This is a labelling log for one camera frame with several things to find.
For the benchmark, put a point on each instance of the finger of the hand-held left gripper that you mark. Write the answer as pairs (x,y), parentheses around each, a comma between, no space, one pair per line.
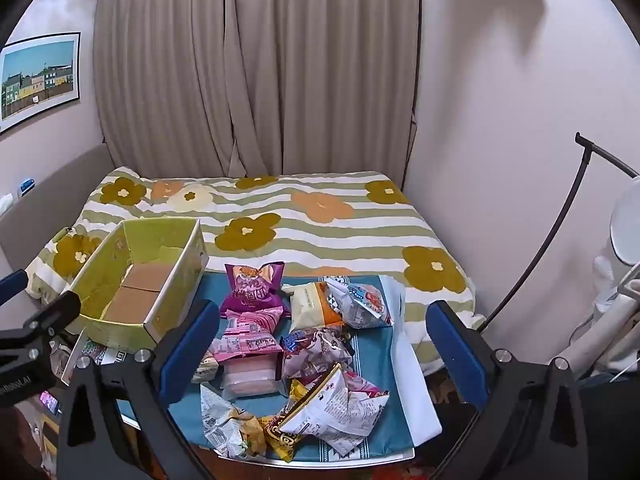
(52,314)
(11,287)

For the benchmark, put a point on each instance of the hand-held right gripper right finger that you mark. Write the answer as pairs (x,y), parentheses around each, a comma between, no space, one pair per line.
(457,355)

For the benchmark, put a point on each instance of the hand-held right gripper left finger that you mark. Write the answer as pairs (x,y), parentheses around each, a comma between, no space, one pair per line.
(192,347)

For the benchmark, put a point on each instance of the small white snack packet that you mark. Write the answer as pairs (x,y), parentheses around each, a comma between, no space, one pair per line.
(205,367)

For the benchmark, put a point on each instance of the pink printed snack packet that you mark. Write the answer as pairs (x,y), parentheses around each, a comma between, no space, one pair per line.
(247,337)

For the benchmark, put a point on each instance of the clear pink wafer pack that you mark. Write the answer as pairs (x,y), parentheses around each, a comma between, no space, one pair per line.
(250,380)

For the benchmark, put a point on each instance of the white grey snack packet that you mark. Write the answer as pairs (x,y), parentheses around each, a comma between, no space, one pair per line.
(225,420)

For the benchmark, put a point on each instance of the green cardboard box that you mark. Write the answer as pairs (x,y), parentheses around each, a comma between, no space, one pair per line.
(137,290)

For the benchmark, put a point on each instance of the purple snack bag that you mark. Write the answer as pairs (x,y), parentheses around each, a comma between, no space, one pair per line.
(255,292)

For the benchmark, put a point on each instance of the clear blue red snack packet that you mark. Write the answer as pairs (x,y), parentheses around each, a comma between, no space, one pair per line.
(362,305)

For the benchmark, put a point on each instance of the purple white snack packet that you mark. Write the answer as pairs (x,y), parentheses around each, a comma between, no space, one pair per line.
(315,355)

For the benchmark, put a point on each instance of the cream orange snack packet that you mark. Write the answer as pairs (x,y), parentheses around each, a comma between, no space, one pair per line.
(310,305)

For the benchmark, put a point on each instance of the yellow snack packet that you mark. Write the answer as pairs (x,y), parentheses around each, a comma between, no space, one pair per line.
(280,440)

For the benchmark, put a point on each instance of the white pink snack packet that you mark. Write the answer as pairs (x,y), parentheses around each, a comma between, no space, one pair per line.
(340,405)

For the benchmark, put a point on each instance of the small lit screen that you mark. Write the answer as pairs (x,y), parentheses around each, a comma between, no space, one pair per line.
(49,402)

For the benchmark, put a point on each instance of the colourful printed box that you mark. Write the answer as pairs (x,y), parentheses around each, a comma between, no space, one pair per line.
(100,355)

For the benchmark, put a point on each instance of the teal patterned cloth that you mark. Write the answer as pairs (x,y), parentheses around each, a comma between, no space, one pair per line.
(380,360)

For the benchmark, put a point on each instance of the small white item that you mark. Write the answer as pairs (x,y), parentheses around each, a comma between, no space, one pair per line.
(6,203)

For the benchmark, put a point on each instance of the grey padded headboard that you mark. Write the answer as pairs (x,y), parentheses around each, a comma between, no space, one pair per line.
(50,195)

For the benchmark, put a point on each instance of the striped floral blanket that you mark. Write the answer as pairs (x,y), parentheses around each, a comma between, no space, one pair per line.
(320,240)

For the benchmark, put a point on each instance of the black curved pole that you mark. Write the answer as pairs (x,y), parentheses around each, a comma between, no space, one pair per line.
(575,195)

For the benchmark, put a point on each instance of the white floor fan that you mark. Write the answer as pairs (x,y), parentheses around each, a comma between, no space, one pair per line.
(622,240)

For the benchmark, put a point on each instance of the beige curtain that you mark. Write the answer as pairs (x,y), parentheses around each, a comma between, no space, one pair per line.
(260,70)

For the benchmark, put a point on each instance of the wall poster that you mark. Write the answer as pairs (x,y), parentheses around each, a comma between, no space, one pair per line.
(37,80)

